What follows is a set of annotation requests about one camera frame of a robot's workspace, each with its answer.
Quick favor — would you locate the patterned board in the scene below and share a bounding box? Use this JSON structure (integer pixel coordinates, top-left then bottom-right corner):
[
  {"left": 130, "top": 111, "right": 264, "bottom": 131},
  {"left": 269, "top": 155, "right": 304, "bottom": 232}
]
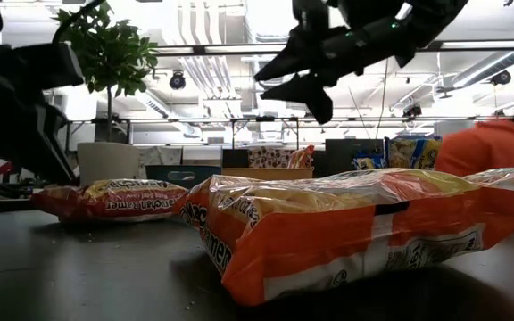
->
[{"left": 247, "top": 147, "right": 294, "bottom": 169}]

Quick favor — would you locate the blue plastic bin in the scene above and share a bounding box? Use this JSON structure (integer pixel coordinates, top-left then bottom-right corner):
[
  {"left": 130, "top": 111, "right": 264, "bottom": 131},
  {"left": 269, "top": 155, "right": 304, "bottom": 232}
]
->
[{"left": 145, "top": 164, "right": 222, "bottom": 191}]

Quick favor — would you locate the red Maruchan ramen packet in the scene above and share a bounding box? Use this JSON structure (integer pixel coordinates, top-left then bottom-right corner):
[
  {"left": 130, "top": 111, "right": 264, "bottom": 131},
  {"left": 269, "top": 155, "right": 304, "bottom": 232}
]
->
[{"left": 30, "top": 177, "right": 190, "bottom": 224}]

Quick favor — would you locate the pale round plant pot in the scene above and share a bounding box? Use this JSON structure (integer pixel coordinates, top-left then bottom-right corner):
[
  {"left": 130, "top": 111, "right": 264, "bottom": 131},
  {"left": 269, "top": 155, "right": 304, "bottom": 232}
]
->
[{"left": 77, "top": 141, "right": 141, "bottom": 184}]

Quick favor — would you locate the black aluminium rig frame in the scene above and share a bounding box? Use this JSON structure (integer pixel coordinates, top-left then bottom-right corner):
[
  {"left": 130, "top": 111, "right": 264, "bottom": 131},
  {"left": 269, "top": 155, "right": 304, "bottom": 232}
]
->
[{"left": 153, "top": 39, "right": 514, "bottom": 55}]

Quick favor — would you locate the orange Maruchan ramen packet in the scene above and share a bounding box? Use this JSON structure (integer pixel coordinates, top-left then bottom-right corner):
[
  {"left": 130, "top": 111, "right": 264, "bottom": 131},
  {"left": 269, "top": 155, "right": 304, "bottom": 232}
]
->
[
  {"left": 172, "top": 166, "right": 514, "bottom": 308},
  {"left": 286, "top": 144, "right": 317, "bottom": 170}
]

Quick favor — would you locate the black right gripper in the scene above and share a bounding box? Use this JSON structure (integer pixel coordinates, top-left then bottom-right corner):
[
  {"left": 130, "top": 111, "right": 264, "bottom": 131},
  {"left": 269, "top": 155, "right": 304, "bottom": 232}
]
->
[{"left": 253, "top": 16, "right": 419, "bottom": 126}]

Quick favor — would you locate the person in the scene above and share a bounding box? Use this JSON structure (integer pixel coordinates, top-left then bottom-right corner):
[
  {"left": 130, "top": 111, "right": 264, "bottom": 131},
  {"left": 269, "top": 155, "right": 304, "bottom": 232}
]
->
[{"left": 434, "top": 109, "right": 514, "bottom": 178}]

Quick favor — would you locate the yellow plastic bin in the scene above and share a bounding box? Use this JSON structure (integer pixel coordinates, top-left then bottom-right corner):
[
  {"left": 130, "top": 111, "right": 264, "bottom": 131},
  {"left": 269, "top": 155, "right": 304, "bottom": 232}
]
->
[{"left": 220, "top": 167, "right": 315, "bottom": 181}]

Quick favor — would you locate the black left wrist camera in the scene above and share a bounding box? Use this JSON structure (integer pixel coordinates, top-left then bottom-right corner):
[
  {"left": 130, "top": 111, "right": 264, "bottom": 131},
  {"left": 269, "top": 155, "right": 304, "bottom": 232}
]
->
[{"left": 11, "top": 41, "right": 85, "bottom": 90}]

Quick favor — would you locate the green leafy potted tree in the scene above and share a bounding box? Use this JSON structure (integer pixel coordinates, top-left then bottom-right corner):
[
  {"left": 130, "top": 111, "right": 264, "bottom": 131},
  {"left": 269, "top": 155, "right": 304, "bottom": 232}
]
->
[{"left": 54, "top": 2, "right": 160, "bottom": 144}]

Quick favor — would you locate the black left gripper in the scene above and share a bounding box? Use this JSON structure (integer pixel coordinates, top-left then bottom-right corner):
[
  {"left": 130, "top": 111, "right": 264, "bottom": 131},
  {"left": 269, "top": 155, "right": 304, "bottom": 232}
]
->
[{"left": 0, "top": 70, "right": 80, "bottom": 186}]

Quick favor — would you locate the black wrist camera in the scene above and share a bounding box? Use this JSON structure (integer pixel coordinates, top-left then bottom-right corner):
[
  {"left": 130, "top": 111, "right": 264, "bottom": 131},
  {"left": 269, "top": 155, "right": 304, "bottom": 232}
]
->
[
  {"left": 11, "top": 41, "right": 85, "bottom": 90},
  {"left": 291, "top": 0, "right": 332, "bottom": 35}
]

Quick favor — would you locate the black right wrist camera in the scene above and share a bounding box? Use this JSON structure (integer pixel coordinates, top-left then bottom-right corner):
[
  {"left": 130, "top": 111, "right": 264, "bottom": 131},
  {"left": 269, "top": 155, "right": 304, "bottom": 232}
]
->
[{"left": 291, "top": 0, "right": 332, "bottom": 35}]

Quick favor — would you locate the black ceiling spotlight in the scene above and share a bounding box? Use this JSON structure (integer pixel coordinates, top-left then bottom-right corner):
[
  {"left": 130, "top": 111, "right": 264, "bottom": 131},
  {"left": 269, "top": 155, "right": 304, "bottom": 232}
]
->
[
  {"left": 169, "top": 70, "right": 187, "bottom": 91},
  {"left": 488, "top": 70, "right": 512, "bottom": 86}
]

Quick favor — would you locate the black monitor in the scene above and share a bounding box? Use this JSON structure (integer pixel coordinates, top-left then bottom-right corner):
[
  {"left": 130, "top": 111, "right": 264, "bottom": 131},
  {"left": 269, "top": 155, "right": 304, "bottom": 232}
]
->
[
  {"left": 325, "top": 138, "right": 386, "bottom": 177},
  {"left": 221, "top": 148, "right": 252, "bottom": 169}
]

